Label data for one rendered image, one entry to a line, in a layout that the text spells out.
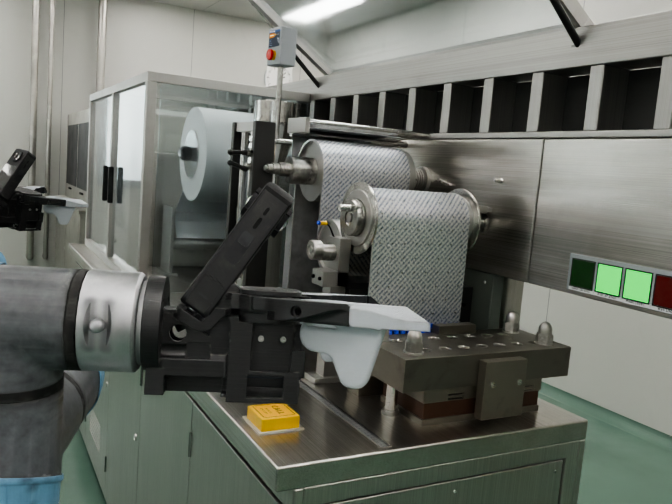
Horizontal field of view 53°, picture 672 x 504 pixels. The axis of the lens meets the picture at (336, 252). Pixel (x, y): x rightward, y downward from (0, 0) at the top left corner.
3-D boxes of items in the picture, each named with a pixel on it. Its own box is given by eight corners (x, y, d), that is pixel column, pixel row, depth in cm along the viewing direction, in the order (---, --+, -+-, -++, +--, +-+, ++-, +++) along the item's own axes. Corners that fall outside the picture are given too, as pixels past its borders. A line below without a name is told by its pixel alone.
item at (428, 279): (364, 334, 134) (372, 243, 132) (457, 329, 145) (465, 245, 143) (365, 335, 133) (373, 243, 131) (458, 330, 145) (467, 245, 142)
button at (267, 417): (246, 418, 117) (247, 405, 116) (283, 414, 120) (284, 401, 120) (261, 433, 110) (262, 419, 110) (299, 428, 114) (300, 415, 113)
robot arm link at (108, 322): (101, 268, 53) (77, 270, 45) (160, 271, 54) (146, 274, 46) (95, 362, 53) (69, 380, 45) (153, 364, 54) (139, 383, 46)
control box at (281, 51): (261, 65, 182) (263, 27, 181) (281, 69, 186) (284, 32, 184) (274, 63, 176) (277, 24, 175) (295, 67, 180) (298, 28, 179)
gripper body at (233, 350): (298, 385, 56) (149, 380, 54) (304, 282, 56) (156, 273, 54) (307, 405, 48) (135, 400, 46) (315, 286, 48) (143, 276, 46)
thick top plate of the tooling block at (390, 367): (356, 366, 129) (358, 335, 128) (512, 353, 148) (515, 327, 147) (402, 393, 115) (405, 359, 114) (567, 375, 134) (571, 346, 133)
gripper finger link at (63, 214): (85, 226, 151) (41, 220, 147) (89, 200, 150) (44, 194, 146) (86, 229, 148) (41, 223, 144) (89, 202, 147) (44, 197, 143)
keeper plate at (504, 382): (473, 416, 124) (479, 359, 122) (514, 411, 128) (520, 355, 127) (482, 421, 121) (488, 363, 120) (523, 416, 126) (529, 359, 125)
